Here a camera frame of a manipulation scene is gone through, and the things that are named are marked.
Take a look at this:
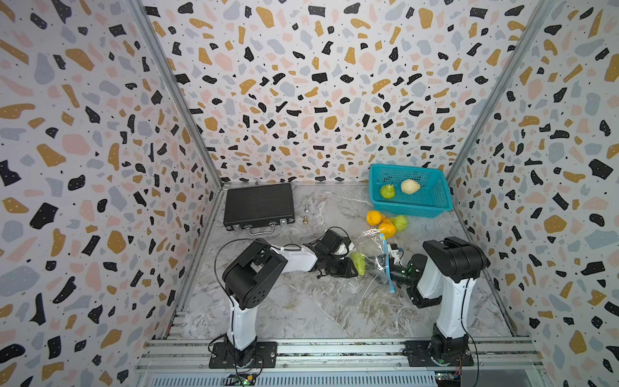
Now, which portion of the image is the green apple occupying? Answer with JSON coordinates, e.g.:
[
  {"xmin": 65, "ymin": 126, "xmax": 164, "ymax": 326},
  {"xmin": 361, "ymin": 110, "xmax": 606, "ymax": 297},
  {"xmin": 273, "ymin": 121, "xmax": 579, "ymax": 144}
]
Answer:
[{"xmin": 350, "ymin": 252, "xmax": 366, "ymax": 277}]

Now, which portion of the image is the clear blue zip-top bag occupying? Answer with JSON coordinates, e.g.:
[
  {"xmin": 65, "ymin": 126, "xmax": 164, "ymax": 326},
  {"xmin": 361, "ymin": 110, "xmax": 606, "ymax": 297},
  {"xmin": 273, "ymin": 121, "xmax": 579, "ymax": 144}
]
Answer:
[{"xmin": 349, "ymin": 235, "xmax": 395, "ymax": 293}]

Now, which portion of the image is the green pear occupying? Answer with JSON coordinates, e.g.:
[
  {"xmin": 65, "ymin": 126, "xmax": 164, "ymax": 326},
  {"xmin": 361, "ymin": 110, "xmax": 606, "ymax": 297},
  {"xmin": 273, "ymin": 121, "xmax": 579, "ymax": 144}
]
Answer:
[{"xmin": 380, "ymin": 184, "xmax": 396, "ymax": 200}]

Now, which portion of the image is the beige round fruit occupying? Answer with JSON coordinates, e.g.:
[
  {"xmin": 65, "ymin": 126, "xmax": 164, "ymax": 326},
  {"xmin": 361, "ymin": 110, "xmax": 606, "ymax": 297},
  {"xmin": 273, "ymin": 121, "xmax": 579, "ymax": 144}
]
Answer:
[{"xmin": 400, "ymin": 179, "xmax": 421, "ymax": 195}]

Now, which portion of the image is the clear red zip-top bag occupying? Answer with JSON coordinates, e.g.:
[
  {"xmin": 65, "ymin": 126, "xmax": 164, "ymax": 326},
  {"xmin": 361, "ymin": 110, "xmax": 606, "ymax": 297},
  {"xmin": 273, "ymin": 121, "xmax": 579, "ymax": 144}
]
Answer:
[{"xmin": 355, "ymin": 228, "xmax": 387, "ymax": 256}]

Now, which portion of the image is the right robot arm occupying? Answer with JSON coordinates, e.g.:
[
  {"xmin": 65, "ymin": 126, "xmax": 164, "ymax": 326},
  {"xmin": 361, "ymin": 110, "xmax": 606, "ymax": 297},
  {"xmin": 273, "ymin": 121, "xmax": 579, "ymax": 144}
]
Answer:
[{"xmin": 385, "ymin": 237, "xmax": 489, "ymax": 367}]

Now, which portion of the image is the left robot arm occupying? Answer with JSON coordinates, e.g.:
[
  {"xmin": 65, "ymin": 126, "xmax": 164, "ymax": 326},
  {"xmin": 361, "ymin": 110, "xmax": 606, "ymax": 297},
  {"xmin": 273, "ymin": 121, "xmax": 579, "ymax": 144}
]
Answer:
[{"xmin": 209, "ymin": 227, "xmax": 359, "ymax": 370}]

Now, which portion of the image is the orange fruit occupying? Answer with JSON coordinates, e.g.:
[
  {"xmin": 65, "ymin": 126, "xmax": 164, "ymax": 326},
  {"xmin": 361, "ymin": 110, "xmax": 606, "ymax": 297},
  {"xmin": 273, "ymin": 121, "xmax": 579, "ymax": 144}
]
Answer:
[{"xmin": 378, "ymin": 219, "xmax": 398, "ymax": 239}]

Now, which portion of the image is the green lime fruit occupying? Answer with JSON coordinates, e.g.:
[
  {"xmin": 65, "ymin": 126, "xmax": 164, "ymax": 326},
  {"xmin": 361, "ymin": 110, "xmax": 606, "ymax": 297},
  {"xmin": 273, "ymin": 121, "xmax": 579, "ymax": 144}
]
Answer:
[{"xmin": 391, "ymin": 215, "xmax": 409, "ymax": 232}]

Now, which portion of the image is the yellow lemon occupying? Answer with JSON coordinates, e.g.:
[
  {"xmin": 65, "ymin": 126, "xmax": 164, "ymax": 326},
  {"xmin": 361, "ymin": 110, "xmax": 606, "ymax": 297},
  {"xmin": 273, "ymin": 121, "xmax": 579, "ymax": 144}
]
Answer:
[{"xmin": 366, "ymin": 211, "xmax": 385, "ymax": 227}]

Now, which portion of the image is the teal plastic basket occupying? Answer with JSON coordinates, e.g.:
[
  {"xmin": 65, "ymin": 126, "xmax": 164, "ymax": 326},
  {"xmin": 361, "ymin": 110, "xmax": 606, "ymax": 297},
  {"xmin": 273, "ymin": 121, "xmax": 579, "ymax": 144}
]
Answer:
[{"xmin": 369, "ymin": 164, "xmax": 453, "ymax": 219}]

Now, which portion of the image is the black briefcase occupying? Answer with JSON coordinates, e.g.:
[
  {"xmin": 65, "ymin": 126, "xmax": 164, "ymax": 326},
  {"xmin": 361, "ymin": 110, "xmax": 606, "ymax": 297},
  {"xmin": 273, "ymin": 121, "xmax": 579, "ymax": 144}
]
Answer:
[{"xmin": 223, "ymin": 183, "xmax": 296, "ymax": 232}]

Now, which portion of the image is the green circuit board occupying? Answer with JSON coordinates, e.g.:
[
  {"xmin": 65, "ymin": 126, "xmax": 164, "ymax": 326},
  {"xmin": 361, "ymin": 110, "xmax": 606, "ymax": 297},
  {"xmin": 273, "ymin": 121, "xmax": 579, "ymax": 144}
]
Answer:
[{"xmin": 222, "ymin": 373, "xmax": 258, "ymax": 386}]

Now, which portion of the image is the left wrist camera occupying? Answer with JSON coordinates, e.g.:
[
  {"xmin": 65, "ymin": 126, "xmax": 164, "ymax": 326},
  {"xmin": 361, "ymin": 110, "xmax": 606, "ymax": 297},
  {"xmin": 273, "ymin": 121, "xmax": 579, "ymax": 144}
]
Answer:
[{"xmin": 332, "ymin": 241, "xmax": 354, "ymax": 258}]

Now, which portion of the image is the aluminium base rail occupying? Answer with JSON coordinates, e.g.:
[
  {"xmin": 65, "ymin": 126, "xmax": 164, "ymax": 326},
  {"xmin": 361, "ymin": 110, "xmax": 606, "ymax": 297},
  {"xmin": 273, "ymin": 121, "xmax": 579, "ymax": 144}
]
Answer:
[{"xmin": 132, "ymin": 337, "xmax": 549, "ymax": 386}]

